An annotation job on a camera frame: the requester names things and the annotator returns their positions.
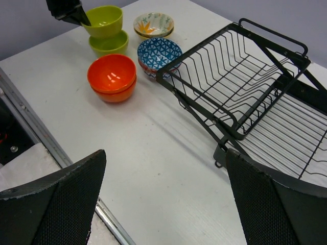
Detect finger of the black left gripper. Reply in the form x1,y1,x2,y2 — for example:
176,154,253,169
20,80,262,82
46,0,91,26

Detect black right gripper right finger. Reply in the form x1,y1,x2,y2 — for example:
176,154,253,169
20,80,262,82
225,149,326,244

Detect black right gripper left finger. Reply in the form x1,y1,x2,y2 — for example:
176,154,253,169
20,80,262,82
1,150,106,244

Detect lime green bowl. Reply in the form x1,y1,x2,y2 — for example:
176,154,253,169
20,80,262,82
82,6,123,39
88,30,129,58

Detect orange bowl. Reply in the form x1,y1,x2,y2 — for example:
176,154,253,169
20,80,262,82
93,77,137,103
87,54,136,93

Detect white floral leaf bowl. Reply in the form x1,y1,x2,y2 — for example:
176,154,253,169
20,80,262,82
133,12,174,35

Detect blue white patterned bowl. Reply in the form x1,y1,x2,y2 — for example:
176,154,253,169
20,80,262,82
137,38,183,70

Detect orange bowl front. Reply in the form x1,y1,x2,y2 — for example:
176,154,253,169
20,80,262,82
93,77,137,103

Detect red pink patterned bowl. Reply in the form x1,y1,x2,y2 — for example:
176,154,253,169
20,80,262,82
138,59,180,80

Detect yellow sun pattern bowl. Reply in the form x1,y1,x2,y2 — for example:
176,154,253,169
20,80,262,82
134,28,174,39

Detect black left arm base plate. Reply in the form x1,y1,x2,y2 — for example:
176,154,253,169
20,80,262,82
1,90,36,166

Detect black wire dish rack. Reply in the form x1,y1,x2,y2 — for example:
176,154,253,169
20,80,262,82
156,18,326,185

